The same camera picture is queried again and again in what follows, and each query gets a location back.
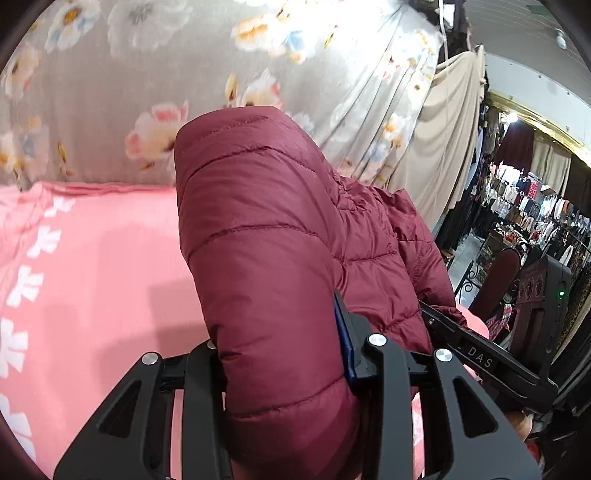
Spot chair with maroon back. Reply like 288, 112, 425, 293
470, 248, 523, 340

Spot grey floral curtain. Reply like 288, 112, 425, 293
0, 0, 448, 195

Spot pink blanket with white print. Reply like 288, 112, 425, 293
0, 181, 491, 480

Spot beige curtain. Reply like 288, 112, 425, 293
392, 46, 488, 232

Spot racks of hanging clothes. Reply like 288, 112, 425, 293
480, 157, 591, 278

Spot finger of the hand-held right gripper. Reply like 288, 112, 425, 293
417, 300, 509, 377

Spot black ornate metal frame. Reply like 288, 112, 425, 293
453, 256, 483, 308

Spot dark maroon hanging garment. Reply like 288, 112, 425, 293
495, 121, 535, 168

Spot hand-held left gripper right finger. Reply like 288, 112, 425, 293
332, 291, 544, 480

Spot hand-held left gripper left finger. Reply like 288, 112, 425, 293
53, 339, 232, 480

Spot maroon puffer jacket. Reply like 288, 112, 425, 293
174, 105, 467, 480

